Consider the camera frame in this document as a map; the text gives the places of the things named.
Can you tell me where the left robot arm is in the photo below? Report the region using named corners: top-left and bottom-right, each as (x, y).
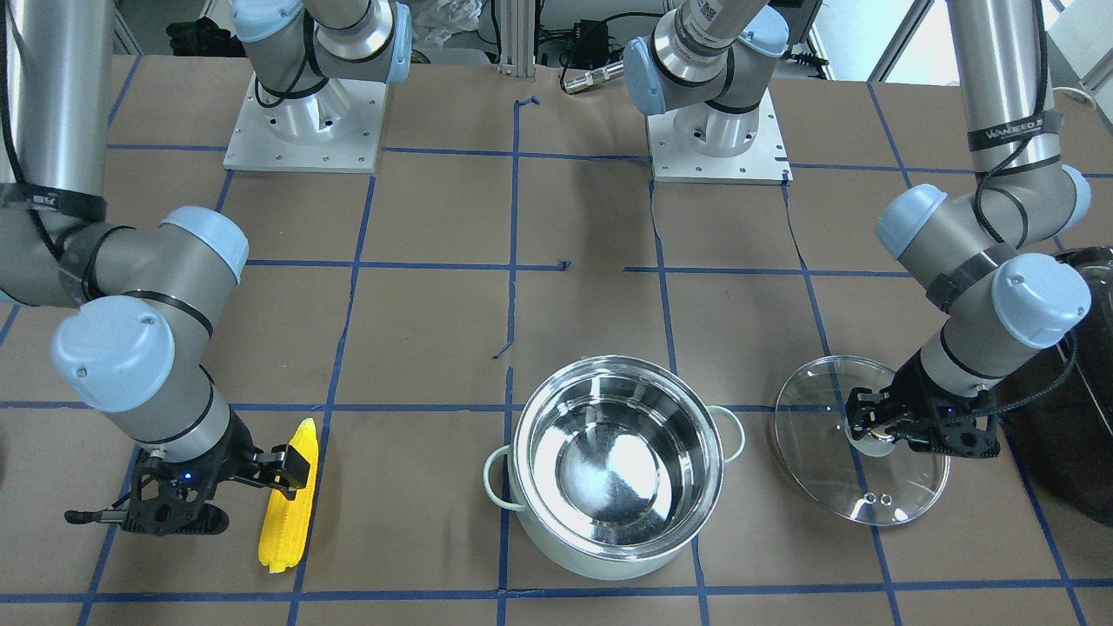
top-left (623, 1), bottom-right (1092, 458)

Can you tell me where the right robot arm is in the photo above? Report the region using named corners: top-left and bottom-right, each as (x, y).
top-left (3, 1), bottom-right (318, 536)

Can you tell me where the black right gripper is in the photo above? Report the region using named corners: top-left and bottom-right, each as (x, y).
top-left (122, 413), bottom-right (311, 536)

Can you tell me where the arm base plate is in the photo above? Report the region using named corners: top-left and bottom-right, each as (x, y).
top-left (646, 91), bottom-right (794, 185)
top-left (223, 79), bottom-right (390, 174)

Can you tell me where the yellow corn cob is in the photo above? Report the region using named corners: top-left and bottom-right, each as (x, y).
top-left (257, 417), bottom-right (321, 574)

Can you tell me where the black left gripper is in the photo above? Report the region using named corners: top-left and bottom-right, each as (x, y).
top-left (846, 352), bottom-right (1001, 458)

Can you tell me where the glass pot lid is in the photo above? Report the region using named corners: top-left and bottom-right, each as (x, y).
top-left (772, 356), bottom-right (951, 526)

